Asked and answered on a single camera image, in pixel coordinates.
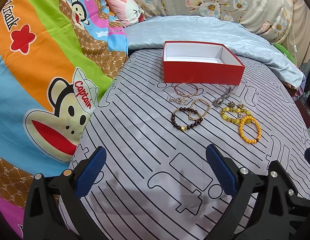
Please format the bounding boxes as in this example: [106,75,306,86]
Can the grey striped bed sheet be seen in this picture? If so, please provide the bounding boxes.
[70,49,310,239]

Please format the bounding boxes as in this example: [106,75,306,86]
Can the silver dangle earrings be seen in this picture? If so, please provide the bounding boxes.
[167,96,187,105]

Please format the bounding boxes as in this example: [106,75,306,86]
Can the colourful monkey cartoon blanket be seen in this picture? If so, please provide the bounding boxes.
[0,0,128,238]

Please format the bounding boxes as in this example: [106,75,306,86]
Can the red cardboard box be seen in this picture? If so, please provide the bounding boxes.
[162,41,245,86]

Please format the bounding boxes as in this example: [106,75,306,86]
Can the dark bead bracelet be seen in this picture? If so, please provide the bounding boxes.
[171,106,204,132]

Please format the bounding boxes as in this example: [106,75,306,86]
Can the orange bead bracelet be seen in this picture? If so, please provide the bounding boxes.
[238,115,262,145]

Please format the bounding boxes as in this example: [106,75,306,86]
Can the pink cartoon pillow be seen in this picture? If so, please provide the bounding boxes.
[106,0,144,28]

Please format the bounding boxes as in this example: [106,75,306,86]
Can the light blue quilt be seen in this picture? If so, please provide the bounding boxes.
[124,15,306,88]

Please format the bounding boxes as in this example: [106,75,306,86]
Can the silver wristwatch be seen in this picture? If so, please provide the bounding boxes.
[212,87,232,107]

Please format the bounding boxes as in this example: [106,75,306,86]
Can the beige curtain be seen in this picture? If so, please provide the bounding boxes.
[282,0,310,67]

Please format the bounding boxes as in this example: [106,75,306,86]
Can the yellow crystal bracelet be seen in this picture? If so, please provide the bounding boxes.
[220,106,253,125]

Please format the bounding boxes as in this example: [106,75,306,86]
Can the bronze flower earring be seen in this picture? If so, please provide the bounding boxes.
[237,103,245,109]
[228,102,235,108]

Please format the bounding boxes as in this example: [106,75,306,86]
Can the white cord with switch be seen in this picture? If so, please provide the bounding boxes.
[291,17,299,66]

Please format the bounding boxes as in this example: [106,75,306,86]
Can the gold bead bracelet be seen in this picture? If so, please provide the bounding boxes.
[187,98,212,121]

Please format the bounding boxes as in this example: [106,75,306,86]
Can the rose gold bangle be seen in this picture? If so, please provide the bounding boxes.
[173,83,199,97]

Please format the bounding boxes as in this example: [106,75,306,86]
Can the green plastic object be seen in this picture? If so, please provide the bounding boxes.
[274,44,296,64]

